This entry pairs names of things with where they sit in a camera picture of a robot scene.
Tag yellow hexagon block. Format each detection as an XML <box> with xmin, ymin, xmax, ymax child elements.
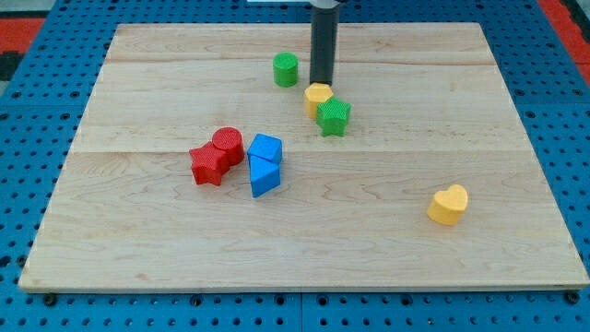
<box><xmin>303</xmin><ymin>82</ymin><xmax>334</xmax><ymax>119</ymax></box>

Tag green star block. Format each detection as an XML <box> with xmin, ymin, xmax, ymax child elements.
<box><xmin>316</xmin><ymin>96</ymin><xmax>351</xmax><ymax>136</ymax></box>

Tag red star block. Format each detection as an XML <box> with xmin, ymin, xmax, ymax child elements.
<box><xmin>189</xmin><ymin>141</ymin><xmax>230</xmax><ymax>186</ymax></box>

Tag blue triangular prism block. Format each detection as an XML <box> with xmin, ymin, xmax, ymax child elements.
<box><xmin>249</xmin><ymin>156</ymin><xmax>281</xmax><ymax>198</ymax></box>

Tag blue cube block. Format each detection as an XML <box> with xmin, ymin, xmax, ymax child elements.
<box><xmin>247</xmin><ymin>133</ymin><xmax>283</xmax><ymax>164</ymax></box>

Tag red cylinder block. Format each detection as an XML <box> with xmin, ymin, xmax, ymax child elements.
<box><xmin>212</xmin><ymin>126</ymin><xmax>244</xmax><ymax>166</ymax></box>

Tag green cylinder block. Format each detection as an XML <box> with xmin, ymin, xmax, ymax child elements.
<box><xmin>273</xmin><ymin>52</ymin><xmax>299</xmax><ymax>88</ymax></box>

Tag wooden board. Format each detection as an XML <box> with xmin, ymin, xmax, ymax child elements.
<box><xmin>18</xmin><ymin>23</ymin><xmax>589</xmax><ymax>293</ymax></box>

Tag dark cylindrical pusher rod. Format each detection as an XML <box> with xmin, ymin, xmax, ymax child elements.
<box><xmin>310</xmin><ymin>0</ymin><xmax>342</xmax><ymax>86</ymax></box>

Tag yellow heart block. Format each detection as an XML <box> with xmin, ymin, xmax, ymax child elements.
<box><xmin>426</xmin><ymin>184</ymin><xmax>469</xmax><ymax>226</ymax></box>

